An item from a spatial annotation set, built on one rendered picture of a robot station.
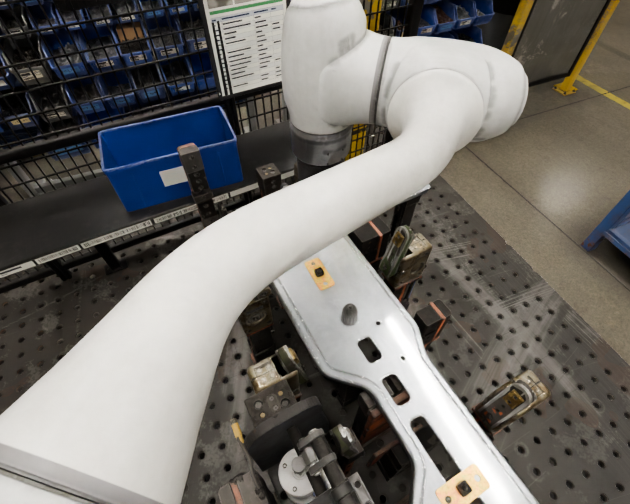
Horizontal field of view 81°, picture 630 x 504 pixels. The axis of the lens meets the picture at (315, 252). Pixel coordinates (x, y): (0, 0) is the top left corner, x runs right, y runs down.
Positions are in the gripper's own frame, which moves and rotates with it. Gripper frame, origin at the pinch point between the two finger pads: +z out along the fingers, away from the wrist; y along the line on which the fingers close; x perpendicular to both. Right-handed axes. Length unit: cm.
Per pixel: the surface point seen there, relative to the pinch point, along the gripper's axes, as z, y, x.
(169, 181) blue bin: 4.1, -21.6, 35.6
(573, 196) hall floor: 113, 211, 35
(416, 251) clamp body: 8.6, 20.3, -7.7
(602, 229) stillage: 96, 179, 2
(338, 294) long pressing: 13.1, 1.1, -6.7
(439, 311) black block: 14.1, 18.2, -20.1
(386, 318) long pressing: 13.1, 6.9, -16.4
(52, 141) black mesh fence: -2, -43, 55
